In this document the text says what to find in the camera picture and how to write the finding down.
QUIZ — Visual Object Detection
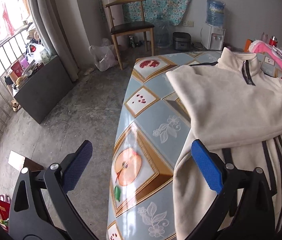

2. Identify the cream zip-up jacket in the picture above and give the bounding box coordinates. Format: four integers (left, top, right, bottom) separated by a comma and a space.
166, 49, 282, 239

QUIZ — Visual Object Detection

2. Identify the red gift bag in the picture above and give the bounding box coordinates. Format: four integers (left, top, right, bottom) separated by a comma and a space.
0, 194, 11, 232

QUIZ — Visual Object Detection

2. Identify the brown cardboard box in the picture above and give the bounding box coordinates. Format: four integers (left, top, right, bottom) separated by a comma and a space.
8, 151, 44, 172

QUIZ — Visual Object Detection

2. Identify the red thermos bottle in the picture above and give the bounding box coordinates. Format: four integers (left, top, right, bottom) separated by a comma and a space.
269, 36, 278, 47

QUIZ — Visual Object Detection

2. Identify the pink floral blanket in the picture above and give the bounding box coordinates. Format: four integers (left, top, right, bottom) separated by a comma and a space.
248, 40, 282, 79

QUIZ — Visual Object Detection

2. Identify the white water dispenser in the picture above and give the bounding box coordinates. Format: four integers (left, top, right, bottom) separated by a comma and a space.
201, 23, 225, 51

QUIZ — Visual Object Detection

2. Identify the dark grey cabinet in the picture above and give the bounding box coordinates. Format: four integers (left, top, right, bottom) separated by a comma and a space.
14, 56, 73, 124

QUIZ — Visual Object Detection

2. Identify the fruit pattern blue tablecloth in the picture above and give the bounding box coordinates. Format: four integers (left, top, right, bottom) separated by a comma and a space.
106, 50, 282, 240

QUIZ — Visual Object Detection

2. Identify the blue water jug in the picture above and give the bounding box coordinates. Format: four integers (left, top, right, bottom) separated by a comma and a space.
206, 0, 225, 28

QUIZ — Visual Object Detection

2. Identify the black rice cooker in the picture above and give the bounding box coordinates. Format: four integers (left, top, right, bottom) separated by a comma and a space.
172, 32, 191, 51

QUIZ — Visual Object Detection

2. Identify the empty clear water jug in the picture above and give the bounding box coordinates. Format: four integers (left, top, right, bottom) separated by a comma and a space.
153, 15, 172, 48

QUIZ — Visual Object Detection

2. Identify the white plastic bag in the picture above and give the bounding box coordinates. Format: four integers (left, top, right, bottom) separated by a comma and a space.
89, 38, 118, 72

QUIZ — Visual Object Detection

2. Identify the wooden chair black seat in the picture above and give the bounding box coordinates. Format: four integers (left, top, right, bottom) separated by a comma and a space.
104, 0, 155, 70

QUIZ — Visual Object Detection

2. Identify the beige curtain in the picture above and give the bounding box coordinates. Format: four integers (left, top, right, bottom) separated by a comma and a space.
28, 0, 79, 82

